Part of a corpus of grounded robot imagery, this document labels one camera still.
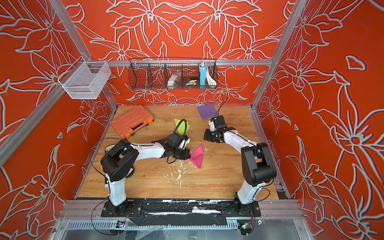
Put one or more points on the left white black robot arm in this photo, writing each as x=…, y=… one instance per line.
x=119, y=160

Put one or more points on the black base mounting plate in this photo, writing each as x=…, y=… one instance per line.
x=182, y=212

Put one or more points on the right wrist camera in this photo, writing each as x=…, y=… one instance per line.
x=217, y=123

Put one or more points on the light blue box in basket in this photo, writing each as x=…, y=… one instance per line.
x=203, y=72

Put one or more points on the purple square paper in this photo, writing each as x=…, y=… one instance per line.
x=207, y=111

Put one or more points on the small black box in basket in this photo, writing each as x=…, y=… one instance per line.
x=190, y=82

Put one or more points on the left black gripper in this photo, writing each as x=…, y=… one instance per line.
x=186, y=152

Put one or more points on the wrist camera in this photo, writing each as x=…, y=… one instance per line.
x=178, y=141
x=217, y=123

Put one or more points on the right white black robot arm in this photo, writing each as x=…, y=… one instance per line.
x=257, y=170

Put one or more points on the clear acrylic wall bin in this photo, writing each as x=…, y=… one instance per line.
x=85, y=81

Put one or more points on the lime green square paper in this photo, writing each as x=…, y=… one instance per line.
x=181, y=127

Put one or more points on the magenta square paper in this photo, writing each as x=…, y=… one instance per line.
x=197, y=156

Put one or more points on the orange plastic tool case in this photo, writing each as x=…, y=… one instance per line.
x=133, y=120

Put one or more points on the black wire wall basket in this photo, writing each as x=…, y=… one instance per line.
x=153, y=74

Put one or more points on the clear plastic bag in basket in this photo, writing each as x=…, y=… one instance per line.
x=174, y=81

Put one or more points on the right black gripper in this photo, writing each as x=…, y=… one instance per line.
x=206, y=136

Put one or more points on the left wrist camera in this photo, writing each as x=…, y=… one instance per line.
x=178, y=141

